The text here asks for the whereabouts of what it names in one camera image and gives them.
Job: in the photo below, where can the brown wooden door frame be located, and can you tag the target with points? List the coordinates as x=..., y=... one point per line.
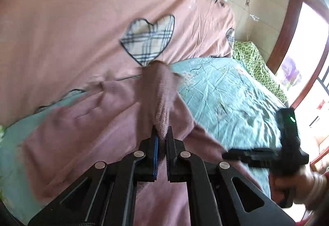
x=290, y=28

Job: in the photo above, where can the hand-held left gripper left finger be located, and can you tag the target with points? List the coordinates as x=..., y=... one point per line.
x=155, y=156

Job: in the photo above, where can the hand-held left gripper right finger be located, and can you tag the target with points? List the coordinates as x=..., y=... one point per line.
x=169, y=156

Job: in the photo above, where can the person's right hand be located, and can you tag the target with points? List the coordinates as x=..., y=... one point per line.
x=304, y=184

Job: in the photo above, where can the wall socket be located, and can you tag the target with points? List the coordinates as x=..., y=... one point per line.
x=248, y=1

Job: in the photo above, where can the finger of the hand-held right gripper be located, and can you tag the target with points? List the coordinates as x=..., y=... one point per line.
x=246, y=156

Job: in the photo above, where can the green checkered pillow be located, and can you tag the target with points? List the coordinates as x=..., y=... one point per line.
x=257, y=66

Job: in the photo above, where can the pink quilt with plaid hearts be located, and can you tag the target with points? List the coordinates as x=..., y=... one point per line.
x=77, y=25

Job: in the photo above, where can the mauve towel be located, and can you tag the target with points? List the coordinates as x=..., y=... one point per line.
x=108, y=123

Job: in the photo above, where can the teal floral bedsheet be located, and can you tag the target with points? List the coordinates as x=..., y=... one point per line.
x=231, y=94

